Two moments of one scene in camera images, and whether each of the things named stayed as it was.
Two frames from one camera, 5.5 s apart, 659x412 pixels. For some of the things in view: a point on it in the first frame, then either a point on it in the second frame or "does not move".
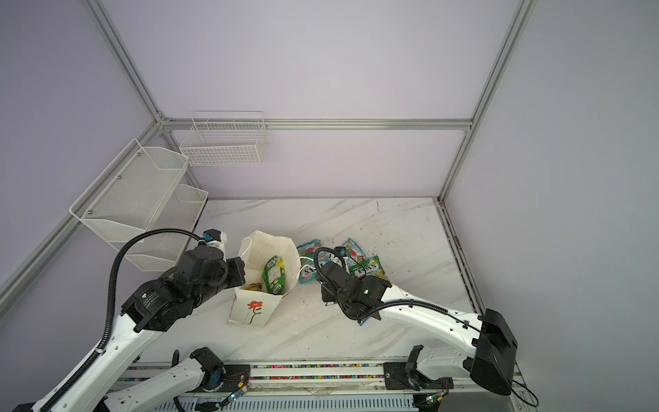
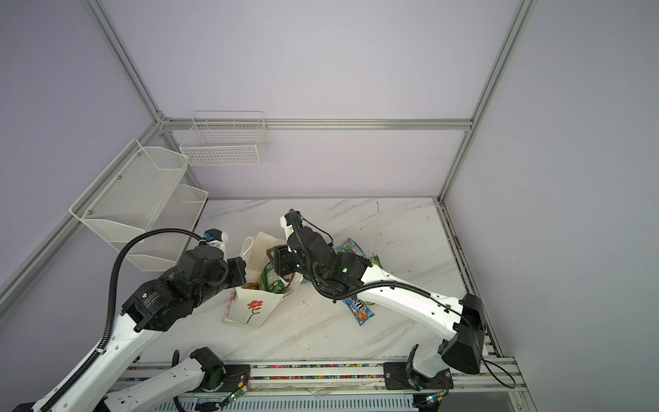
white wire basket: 232,137 does not move
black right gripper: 325,295 -> 278,254
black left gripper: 235,267 does not move
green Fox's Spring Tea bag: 274,276 does not move
